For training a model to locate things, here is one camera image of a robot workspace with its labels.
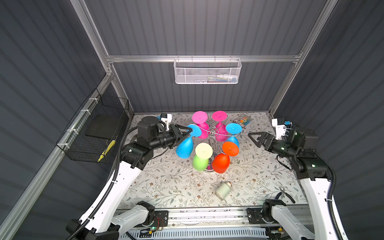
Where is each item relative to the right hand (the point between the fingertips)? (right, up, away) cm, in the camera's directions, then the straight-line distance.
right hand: (255, 138), depth 65 cm
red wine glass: (-15, -12, +3) cm, 19 cm away
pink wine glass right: (-15, +2, +3) cm, 15 cm away
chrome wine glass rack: (-18, +1, +3) cm, 18 cm away
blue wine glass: (-32, -6, +5) cm, 33 cm away
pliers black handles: (+22, -31, +15) cm, 41 cm away
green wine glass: (-23, -5, -3) cm, 24 cm away
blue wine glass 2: (-8, +4, +4) cm, 10 cm away
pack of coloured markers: (+11, +10, +49) cm, 51 cm away
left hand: (-28, +3, -3) cm, 28 cm away
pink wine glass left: (-24, +9, +6) cm, 27 cm away
